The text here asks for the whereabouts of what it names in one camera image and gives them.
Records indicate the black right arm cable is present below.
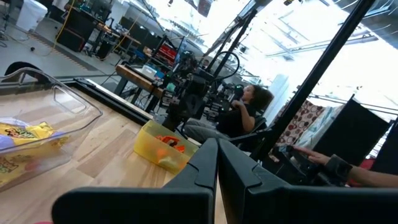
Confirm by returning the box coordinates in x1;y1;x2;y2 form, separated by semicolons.
213;50;241;83

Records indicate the person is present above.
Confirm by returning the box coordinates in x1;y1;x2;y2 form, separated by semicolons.
183;83;275;146

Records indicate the black board panel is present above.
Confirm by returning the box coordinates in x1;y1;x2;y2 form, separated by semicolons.
312;94;392;170
371;118;398;175

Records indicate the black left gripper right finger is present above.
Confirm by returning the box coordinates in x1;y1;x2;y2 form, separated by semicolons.
218;139;398;224

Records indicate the black aluminium table frame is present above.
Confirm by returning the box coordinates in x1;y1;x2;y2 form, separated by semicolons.
62;0;377;162

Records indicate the yellow candy packet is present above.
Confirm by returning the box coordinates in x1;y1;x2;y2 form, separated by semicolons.
0;120;68;149
0;154;30;186

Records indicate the black desk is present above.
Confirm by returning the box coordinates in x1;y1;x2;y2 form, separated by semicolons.
55;4;105;53

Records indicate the yellow plastic bin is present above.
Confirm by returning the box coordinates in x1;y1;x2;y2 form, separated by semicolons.
133;119;200;175

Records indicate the orange candy packet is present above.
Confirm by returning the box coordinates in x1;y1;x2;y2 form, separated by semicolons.
154;134;187;154
155;148;172;164

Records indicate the clear plastic bin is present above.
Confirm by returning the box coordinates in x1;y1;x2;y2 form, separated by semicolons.
0;67;103;193

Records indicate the white trash bin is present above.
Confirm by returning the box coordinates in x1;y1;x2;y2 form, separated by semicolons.
15;0;49;32

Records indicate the red dotted cloth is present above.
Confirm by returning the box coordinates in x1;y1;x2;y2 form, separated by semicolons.
275;99;326;147

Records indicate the wooden work table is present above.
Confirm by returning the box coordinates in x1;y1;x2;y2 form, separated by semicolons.
114;64;166;100

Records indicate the person's forearm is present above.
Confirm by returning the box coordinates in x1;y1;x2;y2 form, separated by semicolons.
348;165;398;189

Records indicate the clear storage box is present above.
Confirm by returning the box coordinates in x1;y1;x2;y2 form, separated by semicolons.
141;64;159;79

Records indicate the black wristband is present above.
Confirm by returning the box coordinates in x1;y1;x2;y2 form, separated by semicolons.
324;154;354;184

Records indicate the person's hand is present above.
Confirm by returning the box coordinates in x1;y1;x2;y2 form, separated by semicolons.
292;144;331;166

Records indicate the black office chair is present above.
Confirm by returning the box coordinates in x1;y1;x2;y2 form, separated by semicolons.
228;115;273;149

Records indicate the yellow extension cable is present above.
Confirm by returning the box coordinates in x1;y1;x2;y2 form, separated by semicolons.
54;0;76;48

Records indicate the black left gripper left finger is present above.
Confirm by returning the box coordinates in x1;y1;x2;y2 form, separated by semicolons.
51;138;218;224

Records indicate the red tool chest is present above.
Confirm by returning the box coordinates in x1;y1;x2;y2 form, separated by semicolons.
156;43;178;65

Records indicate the light blue cloth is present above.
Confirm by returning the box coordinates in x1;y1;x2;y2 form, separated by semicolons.
295;105;345;150

